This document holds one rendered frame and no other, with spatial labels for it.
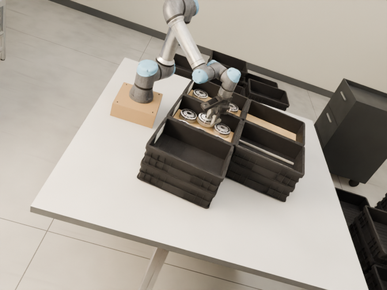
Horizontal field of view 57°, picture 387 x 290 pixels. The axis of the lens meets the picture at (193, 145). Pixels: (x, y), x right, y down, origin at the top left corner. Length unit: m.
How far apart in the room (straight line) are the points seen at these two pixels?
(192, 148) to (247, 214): 0.45
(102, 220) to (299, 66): 4.32
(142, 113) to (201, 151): 0.45
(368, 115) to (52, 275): 2.77
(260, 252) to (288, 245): 0.19
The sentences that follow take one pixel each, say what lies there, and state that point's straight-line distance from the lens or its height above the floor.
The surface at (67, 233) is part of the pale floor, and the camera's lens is 2.45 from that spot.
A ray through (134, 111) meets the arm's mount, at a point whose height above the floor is 0.78.
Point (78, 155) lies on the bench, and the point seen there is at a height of 0.70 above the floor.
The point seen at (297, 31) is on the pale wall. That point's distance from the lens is 5.29.
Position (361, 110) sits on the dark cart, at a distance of 3.45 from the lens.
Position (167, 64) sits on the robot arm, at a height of 1.04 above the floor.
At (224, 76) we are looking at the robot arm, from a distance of 1.95.
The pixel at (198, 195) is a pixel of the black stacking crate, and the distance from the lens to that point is 1.77.
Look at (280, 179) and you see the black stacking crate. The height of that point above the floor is 0.84.
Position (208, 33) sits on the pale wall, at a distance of 5.22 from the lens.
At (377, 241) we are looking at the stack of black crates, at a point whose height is 0.58.
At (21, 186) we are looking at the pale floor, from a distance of 2.69.
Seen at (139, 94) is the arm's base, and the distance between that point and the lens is 2.19.
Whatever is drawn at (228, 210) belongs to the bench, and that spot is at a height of 0.70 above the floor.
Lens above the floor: 1.97
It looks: 36 degrees down
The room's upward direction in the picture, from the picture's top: 22 degrees clockwise
